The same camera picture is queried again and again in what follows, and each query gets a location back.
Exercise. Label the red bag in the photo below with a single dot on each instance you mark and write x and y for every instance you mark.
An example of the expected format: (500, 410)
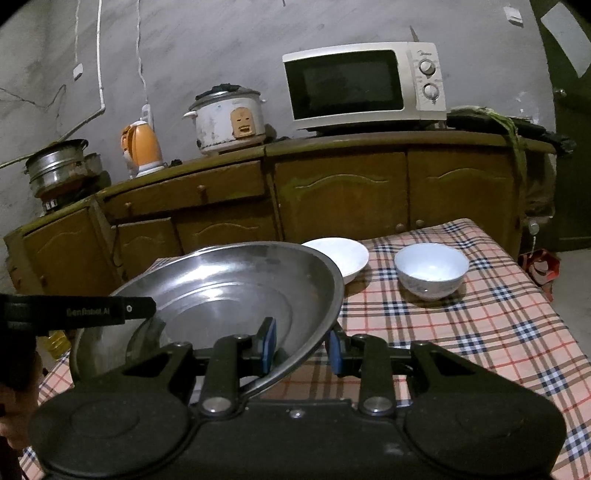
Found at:
(545, 267)

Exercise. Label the white wall switch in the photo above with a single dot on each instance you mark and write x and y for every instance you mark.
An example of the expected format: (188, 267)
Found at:
(513, 15)

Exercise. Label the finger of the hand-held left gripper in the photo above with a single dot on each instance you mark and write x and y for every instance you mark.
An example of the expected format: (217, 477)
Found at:
(138, 308)

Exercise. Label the deep white patterned bowl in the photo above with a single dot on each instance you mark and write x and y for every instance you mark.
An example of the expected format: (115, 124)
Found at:
(429, 267)

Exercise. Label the large steel plate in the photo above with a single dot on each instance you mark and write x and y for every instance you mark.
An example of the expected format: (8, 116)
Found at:
(221, 277)

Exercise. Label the dark cooktop stove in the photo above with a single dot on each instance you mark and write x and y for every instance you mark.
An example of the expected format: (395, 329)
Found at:
(60, 201)

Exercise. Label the plaid tablecloth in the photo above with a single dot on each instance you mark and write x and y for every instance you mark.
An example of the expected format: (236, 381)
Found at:
(485, 332)

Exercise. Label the dark bundle with green strands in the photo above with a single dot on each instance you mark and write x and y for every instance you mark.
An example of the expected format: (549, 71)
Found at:
(475, 121)

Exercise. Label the steel steamer pot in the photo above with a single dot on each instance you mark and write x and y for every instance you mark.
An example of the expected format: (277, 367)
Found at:
(55, 168)

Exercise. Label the brown wooden drawer cabinet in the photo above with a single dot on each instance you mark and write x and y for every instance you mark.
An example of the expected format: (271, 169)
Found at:
(184, 189)

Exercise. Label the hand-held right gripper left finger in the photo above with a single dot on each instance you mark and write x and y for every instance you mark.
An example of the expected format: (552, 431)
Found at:
(268, 344)

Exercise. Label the small steel pot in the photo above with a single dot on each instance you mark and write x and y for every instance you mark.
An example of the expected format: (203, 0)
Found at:
(93, 165)

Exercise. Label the orange electric kettle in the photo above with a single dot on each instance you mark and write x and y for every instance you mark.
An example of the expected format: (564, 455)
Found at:
(145, 147)

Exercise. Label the brown wooden two-door cabinet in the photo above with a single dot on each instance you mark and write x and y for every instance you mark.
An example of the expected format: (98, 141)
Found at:
(341, 189)

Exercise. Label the person's left hand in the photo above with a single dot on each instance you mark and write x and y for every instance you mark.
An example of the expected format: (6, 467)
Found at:
(16, 415)

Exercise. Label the white paper sheet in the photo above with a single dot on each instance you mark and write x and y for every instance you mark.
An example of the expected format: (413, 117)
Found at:
(563, 37)

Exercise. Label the wide white bowl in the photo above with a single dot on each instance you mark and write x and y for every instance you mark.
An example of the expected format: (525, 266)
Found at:
(341, 256)

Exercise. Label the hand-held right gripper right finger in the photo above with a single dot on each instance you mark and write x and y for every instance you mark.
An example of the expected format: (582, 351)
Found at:
(334, 353)

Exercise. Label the white wall socket strip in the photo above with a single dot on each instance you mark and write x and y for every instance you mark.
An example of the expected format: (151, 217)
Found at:
(146, 113)

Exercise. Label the white wall junction box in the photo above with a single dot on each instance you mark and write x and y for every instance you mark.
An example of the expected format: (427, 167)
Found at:
(78, 70)

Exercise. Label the white round plug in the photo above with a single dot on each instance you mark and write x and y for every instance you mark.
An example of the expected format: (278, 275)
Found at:
(534, 228)

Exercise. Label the dark green door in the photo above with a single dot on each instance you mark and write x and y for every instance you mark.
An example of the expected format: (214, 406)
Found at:
(572, 161)

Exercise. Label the white rice cooker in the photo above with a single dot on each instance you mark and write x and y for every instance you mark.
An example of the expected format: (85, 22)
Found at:
(217, 124)

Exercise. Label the cooking oil bottle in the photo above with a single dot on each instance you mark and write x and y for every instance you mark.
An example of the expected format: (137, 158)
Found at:
(55, 346)

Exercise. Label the white microwave oven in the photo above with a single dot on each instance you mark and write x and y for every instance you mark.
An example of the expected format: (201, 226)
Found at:
(346, 83)

